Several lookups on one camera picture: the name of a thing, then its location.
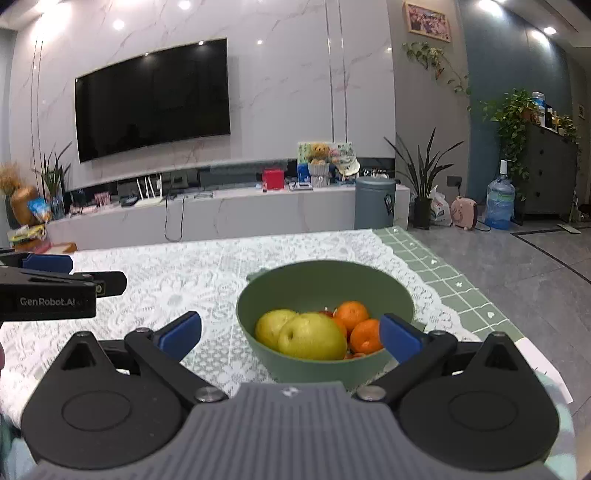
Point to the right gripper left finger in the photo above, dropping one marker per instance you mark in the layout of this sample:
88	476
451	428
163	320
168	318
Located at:
159	355

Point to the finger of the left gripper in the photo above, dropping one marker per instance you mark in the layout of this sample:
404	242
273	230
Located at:
52	263

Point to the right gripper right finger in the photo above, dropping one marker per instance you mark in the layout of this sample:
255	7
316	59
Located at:
418	355

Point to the orange mandarin front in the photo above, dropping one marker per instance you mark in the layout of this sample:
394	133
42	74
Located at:
365	338

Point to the orange mandarin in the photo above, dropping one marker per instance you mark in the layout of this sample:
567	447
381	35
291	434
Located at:
350	314
365	338
351	356

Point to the green colander bowl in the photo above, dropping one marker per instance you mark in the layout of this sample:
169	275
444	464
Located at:
312	286

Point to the white lace tablecloth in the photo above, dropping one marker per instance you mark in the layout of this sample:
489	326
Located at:
167	280

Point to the golden vase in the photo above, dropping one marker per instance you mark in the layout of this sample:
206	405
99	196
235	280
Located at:
19	204

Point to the white wifi router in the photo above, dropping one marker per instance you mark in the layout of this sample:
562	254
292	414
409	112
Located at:
149	191

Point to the white plastic bag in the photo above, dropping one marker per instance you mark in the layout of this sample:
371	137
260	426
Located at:
440	211

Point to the white tv console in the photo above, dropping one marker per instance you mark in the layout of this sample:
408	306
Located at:
222	214

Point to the pink small heater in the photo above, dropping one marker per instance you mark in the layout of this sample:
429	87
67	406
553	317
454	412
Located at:
464	213

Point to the grey trash bin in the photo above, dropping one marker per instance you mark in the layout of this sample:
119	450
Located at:
374	202

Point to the potted long-leaf plant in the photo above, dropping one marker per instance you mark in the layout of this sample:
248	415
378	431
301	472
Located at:
421	170

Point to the blue water jug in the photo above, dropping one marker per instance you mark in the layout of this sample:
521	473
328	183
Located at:
500	200

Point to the red box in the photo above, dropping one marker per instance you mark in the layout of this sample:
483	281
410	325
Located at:
273	179

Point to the teddy bear in cup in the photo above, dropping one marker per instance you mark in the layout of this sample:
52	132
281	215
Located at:
318	165

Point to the dark grey cabinet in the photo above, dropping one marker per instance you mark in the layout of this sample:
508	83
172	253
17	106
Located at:
552	165

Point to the hanging vine plant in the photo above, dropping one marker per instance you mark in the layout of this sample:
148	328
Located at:
435	59

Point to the black wall television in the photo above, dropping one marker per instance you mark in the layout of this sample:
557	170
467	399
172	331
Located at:
161	97

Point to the framed wall picture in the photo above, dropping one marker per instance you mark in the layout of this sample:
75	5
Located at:
427	22

